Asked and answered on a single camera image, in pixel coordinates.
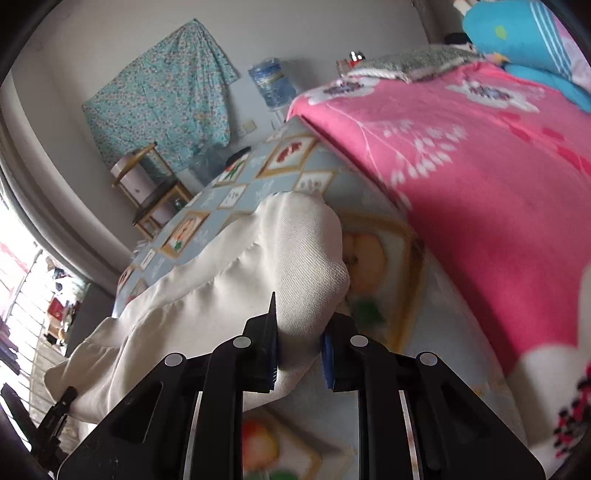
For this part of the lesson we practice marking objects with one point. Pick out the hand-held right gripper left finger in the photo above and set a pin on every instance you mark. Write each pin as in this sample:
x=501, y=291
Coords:
x=272, y=357

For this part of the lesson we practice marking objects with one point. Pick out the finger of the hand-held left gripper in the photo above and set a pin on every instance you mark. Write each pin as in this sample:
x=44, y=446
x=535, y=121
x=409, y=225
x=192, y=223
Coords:
x=60, y=408

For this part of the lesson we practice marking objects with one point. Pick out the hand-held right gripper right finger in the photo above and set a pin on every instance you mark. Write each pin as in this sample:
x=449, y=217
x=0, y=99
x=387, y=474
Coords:
x=328, y=362

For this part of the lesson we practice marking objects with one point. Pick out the beige zip jacket black trim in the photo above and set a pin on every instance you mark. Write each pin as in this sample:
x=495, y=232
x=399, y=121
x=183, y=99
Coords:
x=231, y=286

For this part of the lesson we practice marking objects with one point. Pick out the metal balcony railing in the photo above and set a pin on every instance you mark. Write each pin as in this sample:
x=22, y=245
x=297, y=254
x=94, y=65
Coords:
x=39, y=360

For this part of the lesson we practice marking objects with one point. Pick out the blue fruit patterned tablecloth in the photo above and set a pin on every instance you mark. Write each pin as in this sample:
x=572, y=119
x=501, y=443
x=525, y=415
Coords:
x=392, y=300

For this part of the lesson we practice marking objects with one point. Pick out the dark grey panel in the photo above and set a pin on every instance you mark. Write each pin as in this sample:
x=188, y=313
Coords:
x=90, y=318

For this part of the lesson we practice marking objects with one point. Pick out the wooden chair dark seat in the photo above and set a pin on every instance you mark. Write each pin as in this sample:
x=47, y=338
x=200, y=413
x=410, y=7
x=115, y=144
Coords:
x=157, y=198

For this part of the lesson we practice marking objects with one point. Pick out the pink floral blanket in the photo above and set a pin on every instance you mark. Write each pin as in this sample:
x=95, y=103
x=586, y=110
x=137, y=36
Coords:
x=461, y=184

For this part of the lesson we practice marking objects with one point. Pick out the grey curtain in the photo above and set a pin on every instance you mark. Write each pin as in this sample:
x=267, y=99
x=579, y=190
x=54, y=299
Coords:
x=46, y=184

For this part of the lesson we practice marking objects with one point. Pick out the white box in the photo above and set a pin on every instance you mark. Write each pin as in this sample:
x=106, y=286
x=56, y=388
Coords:
x=134, y=180

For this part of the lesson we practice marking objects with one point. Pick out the white water dispenser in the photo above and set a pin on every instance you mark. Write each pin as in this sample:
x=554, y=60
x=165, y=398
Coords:
x=279, y=115

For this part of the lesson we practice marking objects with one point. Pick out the blue water dispenser bottle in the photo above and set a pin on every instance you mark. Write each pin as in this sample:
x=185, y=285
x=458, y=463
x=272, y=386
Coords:
x=272, y=83

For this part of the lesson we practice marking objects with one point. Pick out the teal floral hanging cloth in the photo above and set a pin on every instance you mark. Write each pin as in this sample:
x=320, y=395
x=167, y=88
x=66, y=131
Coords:
x=161, y=101

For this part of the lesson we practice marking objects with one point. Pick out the small red object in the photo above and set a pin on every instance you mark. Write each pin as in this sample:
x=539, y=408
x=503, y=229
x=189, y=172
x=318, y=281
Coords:
x=356, y=56

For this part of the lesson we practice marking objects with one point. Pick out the grey towel white fringe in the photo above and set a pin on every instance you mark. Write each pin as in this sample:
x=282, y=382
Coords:
x=425, y=60

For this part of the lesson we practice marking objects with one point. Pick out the blue plush pillow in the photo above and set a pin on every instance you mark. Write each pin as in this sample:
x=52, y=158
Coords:
x=517, y=37

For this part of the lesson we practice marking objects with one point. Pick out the white wall socket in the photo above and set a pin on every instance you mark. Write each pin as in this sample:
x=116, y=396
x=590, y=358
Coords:
x=250, y=126

